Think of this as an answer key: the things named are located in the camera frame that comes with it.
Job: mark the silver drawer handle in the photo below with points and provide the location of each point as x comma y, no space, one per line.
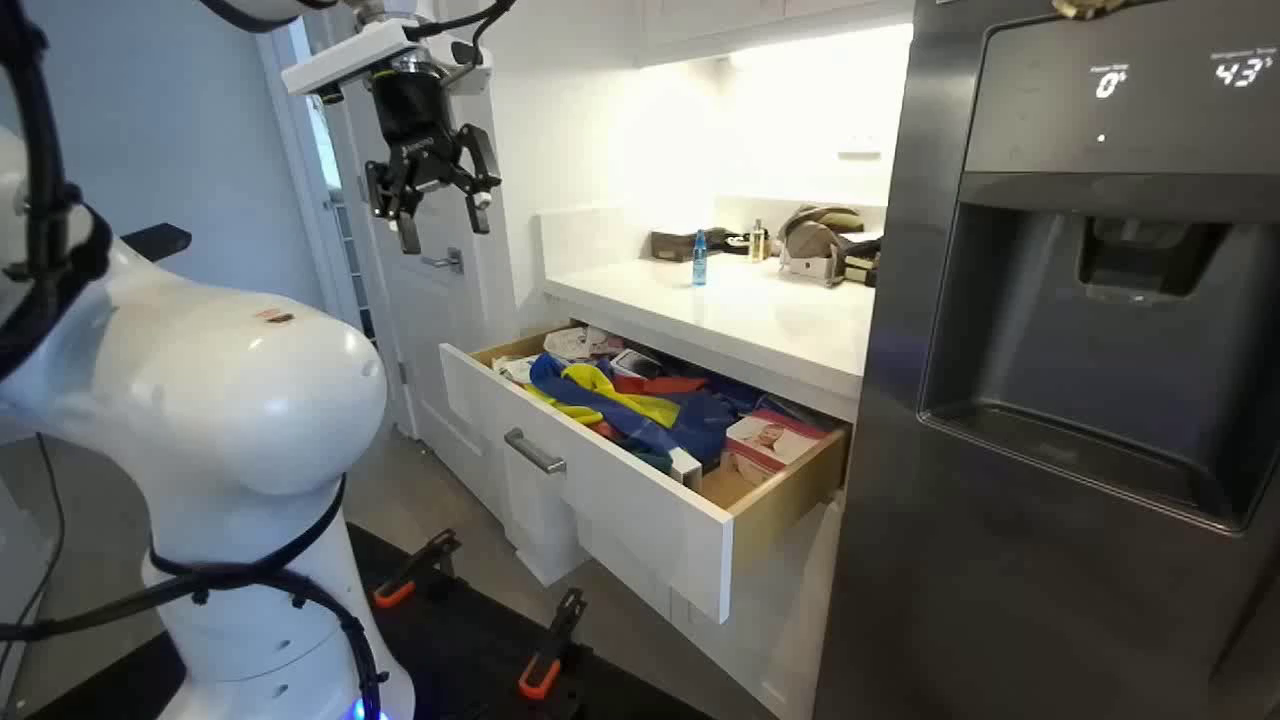
532,455

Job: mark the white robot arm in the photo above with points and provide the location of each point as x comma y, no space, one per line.
233,412

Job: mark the black clamp orange tip far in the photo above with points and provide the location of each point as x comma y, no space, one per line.
423,576

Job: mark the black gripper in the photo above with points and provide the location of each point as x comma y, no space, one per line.
426,140

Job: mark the colourful bags in drawer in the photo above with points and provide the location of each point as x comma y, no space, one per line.
683,433

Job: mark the blue water bottle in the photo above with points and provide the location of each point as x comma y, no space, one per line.
703,246

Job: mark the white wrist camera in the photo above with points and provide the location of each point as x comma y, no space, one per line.
349,57

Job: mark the red white box in drawer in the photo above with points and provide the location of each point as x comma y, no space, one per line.
762,444

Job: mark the dark basket on counter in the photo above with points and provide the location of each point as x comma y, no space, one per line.
673,246

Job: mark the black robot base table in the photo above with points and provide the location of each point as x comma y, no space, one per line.
460,652

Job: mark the black clamp orange tip near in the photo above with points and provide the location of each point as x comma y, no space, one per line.
539,678

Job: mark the stainless steel refrigerator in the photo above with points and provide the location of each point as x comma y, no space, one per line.
1066,477

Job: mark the black clamp orange tip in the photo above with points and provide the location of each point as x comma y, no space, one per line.
539,678
423,576

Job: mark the brown bag on counter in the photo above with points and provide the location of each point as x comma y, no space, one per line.
826,246

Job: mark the white kitchen drawer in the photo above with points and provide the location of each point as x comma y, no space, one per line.
619,510

